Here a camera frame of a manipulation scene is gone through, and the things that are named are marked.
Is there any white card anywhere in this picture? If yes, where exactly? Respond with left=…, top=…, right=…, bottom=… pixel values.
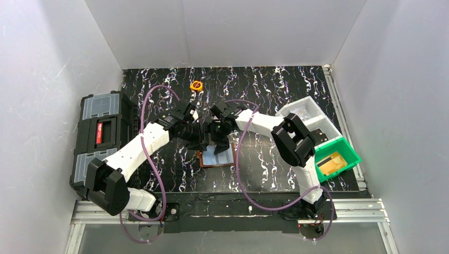
left=290, top=107, right=310, bottom=121

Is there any gold card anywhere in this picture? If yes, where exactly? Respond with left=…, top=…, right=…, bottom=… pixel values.
left=317, top=152, right=348, bottom=176

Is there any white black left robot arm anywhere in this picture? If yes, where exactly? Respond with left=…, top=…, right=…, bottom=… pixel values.
left=84, top=102, right=201, bottom=215

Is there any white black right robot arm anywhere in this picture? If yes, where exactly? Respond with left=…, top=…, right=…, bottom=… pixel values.
left=203, top=102, right=326, bottom=217

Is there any orange round cap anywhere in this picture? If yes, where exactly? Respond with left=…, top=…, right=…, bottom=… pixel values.
left=190, top=80, right=203, bottom=92

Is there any black toolbox with clear lids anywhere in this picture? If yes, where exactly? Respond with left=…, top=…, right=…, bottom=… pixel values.
left=69, top=91, right=138, bottom=200

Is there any white plastic bin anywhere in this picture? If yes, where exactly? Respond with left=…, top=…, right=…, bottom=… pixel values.
left=304, top=115, right=342, bottom=148
left=275, top=96, right=325, bottom=122

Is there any green plastic bin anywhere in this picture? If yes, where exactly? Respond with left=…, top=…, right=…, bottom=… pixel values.
left=315, top=137, right=362, bottom=183

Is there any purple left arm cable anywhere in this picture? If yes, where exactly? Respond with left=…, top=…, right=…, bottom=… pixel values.
left=118, top=85, right=181, bottom=244

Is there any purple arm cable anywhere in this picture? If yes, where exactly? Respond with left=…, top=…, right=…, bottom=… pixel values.
left=118, top=85, right=181, bottom=244
left=224, top=99, right=336, bottom=242

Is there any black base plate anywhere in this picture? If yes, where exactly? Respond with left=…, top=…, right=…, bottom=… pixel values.
left=128, top=190, right=337, bottom=234

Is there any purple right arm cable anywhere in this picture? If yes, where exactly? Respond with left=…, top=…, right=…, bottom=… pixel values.
left=224, top=99, right=336, bottom=242

